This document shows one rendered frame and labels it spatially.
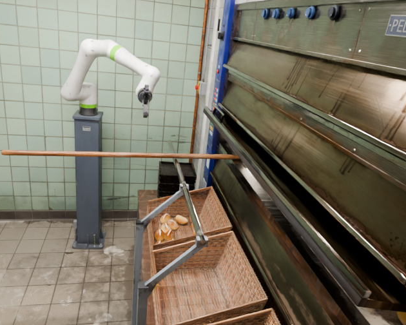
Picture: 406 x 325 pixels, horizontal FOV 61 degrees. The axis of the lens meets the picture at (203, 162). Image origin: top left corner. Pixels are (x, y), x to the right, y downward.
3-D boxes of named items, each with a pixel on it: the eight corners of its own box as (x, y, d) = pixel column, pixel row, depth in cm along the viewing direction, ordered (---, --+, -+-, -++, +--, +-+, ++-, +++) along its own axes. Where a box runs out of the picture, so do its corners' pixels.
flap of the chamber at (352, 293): (202, 111, 240) (229, 118, 246) (356, 307, 78) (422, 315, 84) (203, 108, 240) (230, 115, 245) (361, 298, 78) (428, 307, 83)
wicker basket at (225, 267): (227, 267, 215) (234, 229, 205) (260, 345, 164) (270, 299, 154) (148, 271, 204) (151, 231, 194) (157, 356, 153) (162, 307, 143)
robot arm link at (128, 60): (122, 65, 249) (111, 61, 239) (128, 50, 246) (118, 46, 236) (158, 88, 236) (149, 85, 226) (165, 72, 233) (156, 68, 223)
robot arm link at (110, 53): (94, 53, 247) (97, 36, 241) (107, 53, 257) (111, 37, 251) (111, 64, 240) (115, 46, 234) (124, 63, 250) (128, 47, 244)
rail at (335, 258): (203, 108, 240) (206, 109, 240) (361, 298, 78) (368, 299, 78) (204, 105, 239) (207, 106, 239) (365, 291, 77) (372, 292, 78)
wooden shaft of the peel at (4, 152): (0, 156, 189) (0, 151, 188) (2, 153, 192) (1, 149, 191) (287, 160, 230) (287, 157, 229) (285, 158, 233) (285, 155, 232)
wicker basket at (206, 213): (208, 217, 269) (212, 185, 259) (227, 264, 218) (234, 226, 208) (145, 218, 258) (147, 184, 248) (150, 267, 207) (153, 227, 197)
